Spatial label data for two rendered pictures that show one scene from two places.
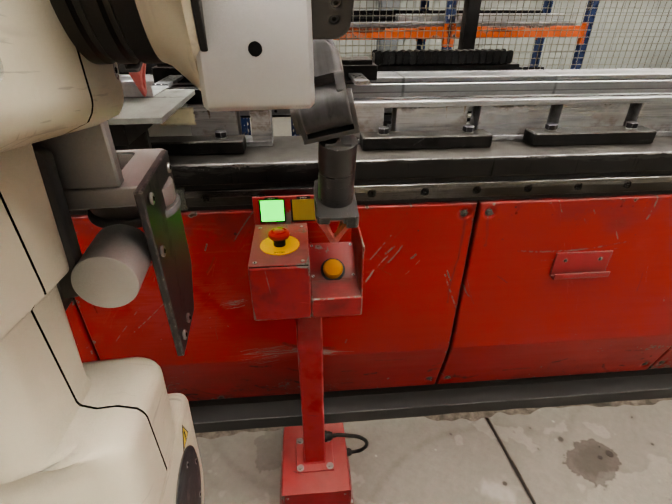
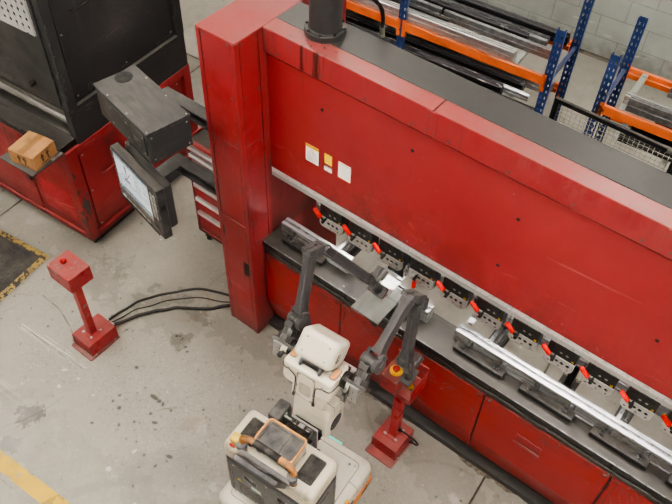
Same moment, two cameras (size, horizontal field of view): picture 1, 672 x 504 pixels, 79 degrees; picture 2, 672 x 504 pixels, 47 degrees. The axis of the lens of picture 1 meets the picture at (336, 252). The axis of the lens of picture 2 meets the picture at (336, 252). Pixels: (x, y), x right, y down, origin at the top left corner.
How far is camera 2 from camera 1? 3.61 m
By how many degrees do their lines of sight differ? 36
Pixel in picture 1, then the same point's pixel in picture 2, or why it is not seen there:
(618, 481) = not seen: outside the picture
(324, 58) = (405, 357)
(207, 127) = not seen: hidden behind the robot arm
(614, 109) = (563, 399)
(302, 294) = (393, 389)
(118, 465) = (328, 414)
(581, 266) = (527, 446)
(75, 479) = (323, 412)
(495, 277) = (491, 423)
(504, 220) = (495, 407)
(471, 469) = (453, 486)
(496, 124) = (512, 371)
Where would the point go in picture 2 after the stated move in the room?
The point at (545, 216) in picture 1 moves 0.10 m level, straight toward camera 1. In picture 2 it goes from (511, 417) to (494, 422)
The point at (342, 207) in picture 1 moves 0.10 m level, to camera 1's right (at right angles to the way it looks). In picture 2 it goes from (407, 380) to (422, 392)
